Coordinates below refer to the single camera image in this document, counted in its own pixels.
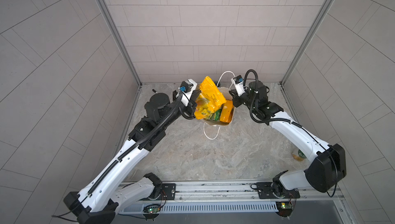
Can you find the left circuit board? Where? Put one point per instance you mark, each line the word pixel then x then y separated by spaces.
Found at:
pixel 152 209

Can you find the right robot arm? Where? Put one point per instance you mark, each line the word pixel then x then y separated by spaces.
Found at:
pixel 327 162

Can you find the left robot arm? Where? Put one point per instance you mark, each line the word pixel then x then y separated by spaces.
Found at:
pixel 102 199

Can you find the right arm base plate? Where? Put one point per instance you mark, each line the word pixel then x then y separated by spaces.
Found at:
pixel 266 190

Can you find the circuit board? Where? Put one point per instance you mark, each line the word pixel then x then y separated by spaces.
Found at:
pixel 285 209
pixel 152 209

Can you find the orange snack packet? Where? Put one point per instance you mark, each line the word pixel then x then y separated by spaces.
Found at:
pixel 227 112

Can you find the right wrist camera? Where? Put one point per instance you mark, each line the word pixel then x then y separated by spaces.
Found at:
pixel 238 83

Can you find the white printed paper bag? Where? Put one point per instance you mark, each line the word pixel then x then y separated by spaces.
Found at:
pixel 227 96

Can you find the right circuit board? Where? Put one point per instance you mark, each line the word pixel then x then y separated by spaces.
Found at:
pixel 285 209

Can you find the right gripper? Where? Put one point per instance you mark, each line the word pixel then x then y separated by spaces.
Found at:
pixel 236 97

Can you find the green snack packet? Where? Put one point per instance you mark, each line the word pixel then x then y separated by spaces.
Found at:
pixel 216 116

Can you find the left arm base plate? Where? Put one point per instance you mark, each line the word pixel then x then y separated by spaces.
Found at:
pixel 166 190

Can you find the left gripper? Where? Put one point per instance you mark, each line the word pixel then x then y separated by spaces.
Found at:
pixel 186 109

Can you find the yellow snack bag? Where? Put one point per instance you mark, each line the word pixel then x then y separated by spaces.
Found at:
pixel 209 100

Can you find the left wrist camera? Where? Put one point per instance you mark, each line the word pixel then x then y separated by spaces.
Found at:
pixel 188 91

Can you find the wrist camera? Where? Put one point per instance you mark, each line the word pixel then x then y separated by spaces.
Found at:
pixel 188 91
pixel 238 83

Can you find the aluminium mounting rail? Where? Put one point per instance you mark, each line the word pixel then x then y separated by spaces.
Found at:
pixel 224 196

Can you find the small bottle green label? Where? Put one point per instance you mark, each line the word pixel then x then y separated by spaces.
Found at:
pixel 298 155

